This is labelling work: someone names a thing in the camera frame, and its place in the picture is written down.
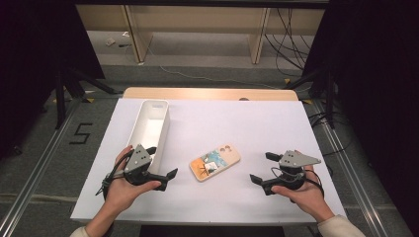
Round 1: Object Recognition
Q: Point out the person's right hand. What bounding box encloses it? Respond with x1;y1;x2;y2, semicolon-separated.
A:
271;164;336;224

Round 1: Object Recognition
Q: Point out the black floor cable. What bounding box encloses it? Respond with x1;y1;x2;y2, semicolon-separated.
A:
308;111;352;158

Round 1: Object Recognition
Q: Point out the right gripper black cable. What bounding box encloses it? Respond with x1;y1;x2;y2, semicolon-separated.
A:
304;169;326;199

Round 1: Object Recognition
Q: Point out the white paper table sheet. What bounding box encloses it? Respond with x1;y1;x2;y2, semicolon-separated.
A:
70;98;347;225

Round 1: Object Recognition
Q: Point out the black tripod stand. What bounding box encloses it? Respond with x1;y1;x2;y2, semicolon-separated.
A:
283;64;338;130
53;66;125;130

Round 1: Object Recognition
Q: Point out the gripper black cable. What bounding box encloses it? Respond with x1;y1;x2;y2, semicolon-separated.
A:
304;169;326;199
95;150;133;199

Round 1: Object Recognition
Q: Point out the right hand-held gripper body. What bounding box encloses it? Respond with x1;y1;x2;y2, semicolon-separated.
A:
271;149;322;192

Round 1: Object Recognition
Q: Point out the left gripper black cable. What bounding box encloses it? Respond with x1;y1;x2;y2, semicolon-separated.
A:
95;150;133;199

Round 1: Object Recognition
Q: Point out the white rectangular plastic bin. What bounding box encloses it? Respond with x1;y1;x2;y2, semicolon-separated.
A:
126;99;171;176

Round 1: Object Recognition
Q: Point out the person's left hand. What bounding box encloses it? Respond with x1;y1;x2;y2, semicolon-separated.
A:
105;145;163;213

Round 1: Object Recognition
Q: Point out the thin white floor cable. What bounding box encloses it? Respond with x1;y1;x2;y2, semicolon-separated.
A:
146;45;282;91

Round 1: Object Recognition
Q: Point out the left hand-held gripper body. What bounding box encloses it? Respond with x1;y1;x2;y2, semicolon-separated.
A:
123;143;156;187

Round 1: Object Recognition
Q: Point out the black curtain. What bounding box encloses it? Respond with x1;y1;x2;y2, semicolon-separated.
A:
301;0;419;231
0;0;107;160

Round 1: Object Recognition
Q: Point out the metal floor rail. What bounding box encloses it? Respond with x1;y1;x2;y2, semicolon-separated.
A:
0;98;83;237
311;99;393;237

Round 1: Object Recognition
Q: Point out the bundle of black cables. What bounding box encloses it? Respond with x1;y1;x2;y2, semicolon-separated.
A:
264;7;314;79

